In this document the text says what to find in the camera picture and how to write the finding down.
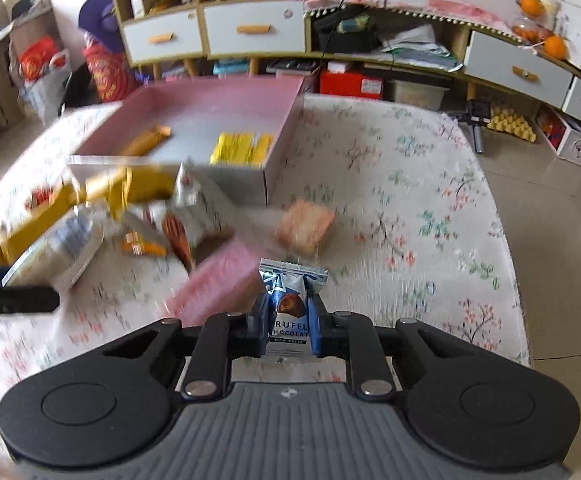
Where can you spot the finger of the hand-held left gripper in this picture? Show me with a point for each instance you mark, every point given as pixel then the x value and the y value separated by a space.
pixel 25 299

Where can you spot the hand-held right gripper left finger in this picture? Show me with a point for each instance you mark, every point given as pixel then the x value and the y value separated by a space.
pixel 259 329

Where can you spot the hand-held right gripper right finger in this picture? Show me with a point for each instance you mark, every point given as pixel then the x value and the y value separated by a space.
pixel 320 329

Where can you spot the blue chocolate packet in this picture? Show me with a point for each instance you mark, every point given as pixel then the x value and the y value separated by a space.
pixel 290 310

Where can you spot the silver blue-striped snack packet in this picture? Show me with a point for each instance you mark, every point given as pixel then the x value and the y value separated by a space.
pixel 55 255

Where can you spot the white orange biscuit packet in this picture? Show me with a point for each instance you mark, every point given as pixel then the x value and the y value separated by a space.
pixel 140 246

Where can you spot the pink-lined cardboard box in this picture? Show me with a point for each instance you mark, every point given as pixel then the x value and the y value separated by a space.
pixel 210 110

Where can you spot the pink snack packet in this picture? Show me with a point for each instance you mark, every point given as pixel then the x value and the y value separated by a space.
pixel 215 280

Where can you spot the large yellow snack packet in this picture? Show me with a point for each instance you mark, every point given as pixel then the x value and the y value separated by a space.
pixel 35 225
pixel 140 185

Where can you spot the clear-wrapped orange cake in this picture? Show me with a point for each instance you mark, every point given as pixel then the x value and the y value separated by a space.
pixel 304 227

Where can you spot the white nut snack packet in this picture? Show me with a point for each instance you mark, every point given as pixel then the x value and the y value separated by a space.
pixel 195 205

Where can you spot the floral tablecloth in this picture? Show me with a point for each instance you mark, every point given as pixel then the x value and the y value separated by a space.
pixel 395 210

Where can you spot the flat yellow black-print packet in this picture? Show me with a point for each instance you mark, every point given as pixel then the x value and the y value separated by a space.
pixel 240 149

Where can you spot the brown orange candy wrapper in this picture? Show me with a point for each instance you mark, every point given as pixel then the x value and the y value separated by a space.
pixel 145 141

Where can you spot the white bag with red contents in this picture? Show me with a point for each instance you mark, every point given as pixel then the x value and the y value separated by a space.
pixel 43 70

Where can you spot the metal storage rack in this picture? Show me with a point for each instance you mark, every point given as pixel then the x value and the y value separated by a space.
pixel 0 35

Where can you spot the red gift bag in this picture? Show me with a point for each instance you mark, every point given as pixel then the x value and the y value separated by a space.
pixel 108 72

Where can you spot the red shoe box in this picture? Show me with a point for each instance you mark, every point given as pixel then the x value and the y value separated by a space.
pixel 350 85

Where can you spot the clear plastic container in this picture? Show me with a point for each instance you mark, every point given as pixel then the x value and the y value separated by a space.
pixel 415 94

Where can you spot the light blue plastic bin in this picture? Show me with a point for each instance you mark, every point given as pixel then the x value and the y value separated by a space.
pixel 231 68

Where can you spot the yellow egg tray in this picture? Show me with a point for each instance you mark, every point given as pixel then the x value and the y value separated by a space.
pixel 512 122

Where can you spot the black bag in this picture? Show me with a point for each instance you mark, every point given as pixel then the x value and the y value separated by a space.
pixel 345 35

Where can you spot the pile of papers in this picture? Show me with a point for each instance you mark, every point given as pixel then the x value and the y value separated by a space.
pixel 420 47

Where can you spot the small white box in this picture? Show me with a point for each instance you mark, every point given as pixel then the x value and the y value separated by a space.
pixel 143 1

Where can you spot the wooden low cabinet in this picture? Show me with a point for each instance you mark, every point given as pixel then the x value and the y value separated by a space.
pixel 460 45

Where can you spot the white printed floor box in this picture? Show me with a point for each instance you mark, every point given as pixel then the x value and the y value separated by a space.
pixel 577 142

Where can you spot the orange fruit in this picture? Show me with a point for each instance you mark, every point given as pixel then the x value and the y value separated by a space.
pixel 531 4
pixel 555 47

